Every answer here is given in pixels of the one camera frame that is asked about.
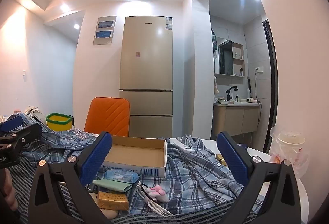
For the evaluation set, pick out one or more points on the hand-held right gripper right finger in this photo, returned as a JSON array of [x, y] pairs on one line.
[[231, 159]]

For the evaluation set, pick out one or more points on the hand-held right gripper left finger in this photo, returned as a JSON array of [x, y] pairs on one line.
[[97, 156]]

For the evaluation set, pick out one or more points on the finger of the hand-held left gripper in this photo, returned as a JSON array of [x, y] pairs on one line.
[[28, 135], [14, 122]]

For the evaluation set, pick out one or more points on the green cloth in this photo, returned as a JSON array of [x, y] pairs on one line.
[[110, 184]]

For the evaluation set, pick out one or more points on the cardboard box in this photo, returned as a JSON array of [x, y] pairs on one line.
[[136, 152]]

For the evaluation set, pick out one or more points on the gold foil packet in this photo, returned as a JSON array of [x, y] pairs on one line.
[[113, 201]]

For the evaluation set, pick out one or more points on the person's left hand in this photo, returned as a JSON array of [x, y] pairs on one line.
[[9, 188]]

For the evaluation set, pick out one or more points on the small gold box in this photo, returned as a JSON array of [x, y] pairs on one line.
[[220, 158]]

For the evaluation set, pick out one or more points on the beige tote bag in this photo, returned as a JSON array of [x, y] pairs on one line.
[[36, 113]]

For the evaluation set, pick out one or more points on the pill blister pack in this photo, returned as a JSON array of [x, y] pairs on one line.
[[81, 134]]

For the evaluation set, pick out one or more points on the blue tissue pack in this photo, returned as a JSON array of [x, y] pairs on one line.
[[120, 175]]

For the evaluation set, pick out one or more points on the yellow green plastic bin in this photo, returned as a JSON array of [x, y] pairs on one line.
[[60, 124]]

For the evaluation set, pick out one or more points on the beige vanity cabinet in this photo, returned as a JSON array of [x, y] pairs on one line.
[[231, 118]]

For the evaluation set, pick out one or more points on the orange chair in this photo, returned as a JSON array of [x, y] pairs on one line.
[[108, 116]]

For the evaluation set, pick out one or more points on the blue plaid shirt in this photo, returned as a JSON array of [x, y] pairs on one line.
[[195, 183]]

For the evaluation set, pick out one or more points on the white remote control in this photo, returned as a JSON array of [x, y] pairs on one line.
[[183, 148]]

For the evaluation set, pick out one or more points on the plastic cup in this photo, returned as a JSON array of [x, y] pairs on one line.
[[290, 147]]

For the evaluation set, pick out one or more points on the white hair dryer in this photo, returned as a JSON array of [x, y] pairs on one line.
[[252, 100]]

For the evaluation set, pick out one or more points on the black faucet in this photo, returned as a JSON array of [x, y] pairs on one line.
[[230, 91]]

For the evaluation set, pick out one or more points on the clear plastic bag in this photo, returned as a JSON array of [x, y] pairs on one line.
[[299, 167]]

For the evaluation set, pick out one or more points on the beige hanging towel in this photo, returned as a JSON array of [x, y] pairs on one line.
[[216, 85]]

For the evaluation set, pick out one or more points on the mirror cabinet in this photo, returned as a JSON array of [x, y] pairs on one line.
[[226, 57]]

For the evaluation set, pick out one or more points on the beige refrigerator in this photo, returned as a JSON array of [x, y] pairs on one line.
[[146, 59]]

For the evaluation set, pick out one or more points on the fridge energy label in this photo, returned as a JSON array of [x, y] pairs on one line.
[[169, 22]]

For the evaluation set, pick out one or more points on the white wall socket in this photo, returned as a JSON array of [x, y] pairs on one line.
[[258, 69]]

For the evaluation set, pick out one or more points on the black door frame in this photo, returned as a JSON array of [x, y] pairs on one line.
[[271, 59]]

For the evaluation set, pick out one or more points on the grey wall panel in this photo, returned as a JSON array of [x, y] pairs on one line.
[[104, 30]]

